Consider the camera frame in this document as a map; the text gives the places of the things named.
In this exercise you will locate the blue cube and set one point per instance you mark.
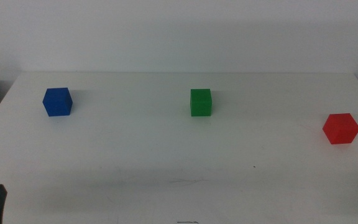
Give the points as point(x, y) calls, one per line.
point(57, 102)

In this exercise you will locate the green cube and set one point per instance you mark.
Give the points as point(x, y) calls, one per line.
point(201, 103)

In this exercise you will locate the red cube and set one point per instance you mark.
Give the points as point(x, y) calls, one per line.
point(341, 130)

